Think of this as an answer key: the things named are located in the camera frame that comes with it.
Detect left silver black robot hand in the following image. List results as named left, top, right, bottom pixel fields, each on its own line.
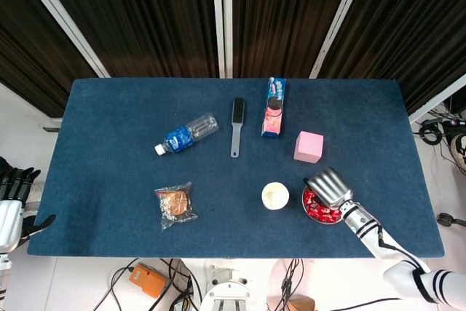
left=0, top=167, right=58, bottom=253

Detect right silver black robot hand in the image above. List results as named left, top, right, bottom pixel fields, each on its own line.
left=303, top=167, right=354, bottom=213

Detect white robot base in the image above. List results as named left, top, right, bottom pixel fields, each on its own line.
left=199, top=264, right=264, bottom=311

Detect silver metal plate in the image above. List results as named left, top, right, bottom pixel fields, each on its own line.
left=301, top=184, right=345, bottom=224

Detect white paper cup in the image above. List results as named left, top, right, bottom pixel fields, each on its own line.
left=261, top=181, right=291, bottom=211

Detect pink foam cube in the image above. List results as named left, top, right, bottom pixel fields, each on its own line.
left=293, top=130, right=325, bottom=165

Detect blue pink cookie box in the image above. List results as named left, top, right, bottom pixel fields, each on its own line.
left=260, top=76, right=288, bottom=140

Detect blue table cloth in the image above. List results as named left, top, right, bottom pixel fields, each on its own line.
left=27, top=77, right=446, bottom=259

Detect grey brush black bristles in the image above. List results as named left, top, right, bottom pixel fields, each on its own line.
left=229, top=98, right=247, bottom=159

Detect brown wooden object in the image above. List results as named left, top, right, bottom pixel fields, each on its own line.
left=287, top=296, right=316, bottom=311

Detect white black sneaker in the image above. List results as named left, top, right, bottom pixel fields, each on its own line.
left=450, top=134, right=466, bottom=176

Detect orange device box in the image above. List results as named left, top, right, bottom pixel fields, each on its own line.
left=129, top=262, right=167, bottom=299

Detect bread in clear wrapper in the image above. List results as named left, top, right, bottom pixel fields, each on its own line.
left=154, top=181, right=200, bottom=232

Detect clear bottle blue label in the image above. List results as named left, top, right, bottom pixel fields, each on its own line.
left=154, top=112, right=220, bottom=157

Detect dark pleated curtain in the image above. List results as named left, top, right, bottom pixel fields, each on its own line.
left=317, top=0, right=466, bottom=116
left=33, top=0, right=221, bottom=79
left=231, top=0, right=361, bottom=79
left=0, top=0, right=98, bottom=118

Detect black floor cable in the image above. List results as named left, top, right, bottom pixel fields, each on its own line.
left=93, top=258, right=141, bottom=311
left=280, top=258, right=305, bottom=311

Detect black coiled cable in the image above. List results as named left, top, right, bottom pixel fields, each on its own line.
left=418, top=119, right=444, bottom=145

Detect black handle device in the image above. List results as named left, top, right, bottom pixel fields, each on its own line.
left=436, top=212, right=466, bottom=228

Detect white frame post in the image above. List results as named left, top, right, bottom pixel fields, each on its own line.
left=210, top=0, right=226, bottom=79
left=308, top=0, right=373, bottom=79
left=221, top=0, right=234, bottom=79
left=11, top=0, right=111, bottom=79
left=407, top=73, right=466, bottom=125

